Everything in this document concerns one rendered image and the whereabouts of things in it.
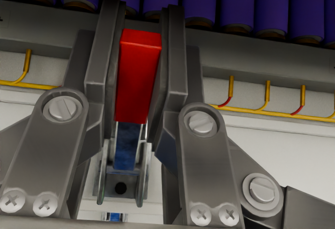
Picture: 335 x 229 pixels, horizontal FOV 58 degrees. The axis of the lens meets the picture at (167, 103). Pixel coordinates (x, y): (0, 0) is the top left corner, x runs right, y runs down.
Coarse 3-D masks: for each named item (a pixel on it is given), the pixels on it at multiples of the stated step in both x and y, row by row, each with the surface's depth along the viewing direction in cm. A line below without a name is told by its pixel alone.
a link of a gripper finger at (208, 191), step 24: (192, 120) 8; (216, 120) 8; (192, 144) 7; (216, 144) 7; (192, 168) 7; (216, 168) 7; (168, 192) 9; (192, 192) 6; (216, 192) 6; (168, 216) 8; (192, 216) 6; (216, 216) 6; (240, 216) 6
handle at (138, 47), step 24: (120, 48) 9; (144, 48) 9; (120, 72) 9; (144, 72) 9; (120, 96) 10; (144, 96) 10; (120, 120) 11; (144, 120) 11; (120, 144) 12; (120, 168) 14
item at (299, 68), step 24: (0, 0) 13; (0, 24) 13; (24, 24) 13; (48, 24) 14; (72, 24) 14; (96, 24) 14; (144, 24) 14; (0, 48) 15; (24, 48) 14; (48, 48) 14; (216, 48) 15; (240, 48) 15; (264, 48) 15; (288, 48) 15; (312, 48) 16; (24, 72) 14; (216, 72) 16; (240, 72) 15; (264, 72) 15; (288, 72) 15; (312, 72) 15
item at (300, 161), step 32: (0, 64) 15; (32, 64) 16; (64, 64) 16; (224, 96) 17; (256, 96) 17; (288, 96) 18; (320, 96) 18; (0, 128) 15; (256, 160) 17; (288, 160) 17; (320, 160) 17; (160, 192) 16; (320, 192) 17
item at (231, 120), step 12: (0, 96) 15; (12, 96) 15; (24, 96) 15; (36, 96) 15; (228, 120) 16; (240, 120) 16; (252, 120) 16; (264, 120) 16; (276, 120) 17; (288, 132) 17; (300, 132) 17; (312, 132) 17; (324, 132) 17
